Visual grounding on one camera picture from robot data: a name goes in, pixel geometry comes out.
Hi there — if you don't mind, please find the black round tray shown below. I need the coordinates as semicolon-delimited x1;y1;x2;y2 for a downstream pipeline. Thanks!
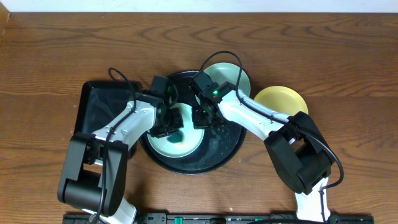
139;70;246;175

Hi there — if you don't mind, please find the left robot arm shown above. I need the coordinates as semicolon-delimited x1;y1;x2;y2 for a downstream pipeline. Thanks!
57;93;183;223

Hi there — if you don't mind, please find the yellow plate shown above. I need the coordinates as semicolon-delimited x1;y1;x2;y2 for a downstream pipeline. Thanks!
254;86;308;116

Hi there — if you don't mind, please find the black rectangular tray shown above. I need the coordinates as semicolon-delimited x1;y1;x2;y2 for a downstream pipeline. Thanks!
74;80;131;134

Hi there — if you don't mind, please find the green yellow sponge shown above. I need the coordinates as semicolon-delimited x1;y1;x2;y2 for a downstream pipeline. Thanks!
167;131;184;144

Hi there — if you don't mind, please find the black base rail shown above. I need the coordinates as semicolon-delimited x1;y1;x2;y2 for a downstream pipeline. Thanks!
62;211;375;224

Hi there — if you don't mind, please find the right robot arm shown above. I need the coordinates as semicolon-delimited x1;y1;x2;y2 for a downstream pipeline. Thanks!
190;82;337;222

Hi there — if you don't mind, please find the light green plate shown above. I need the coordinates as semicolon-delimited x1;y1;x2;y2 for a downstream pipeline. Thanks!
204;62;251;96
147;103;205;158

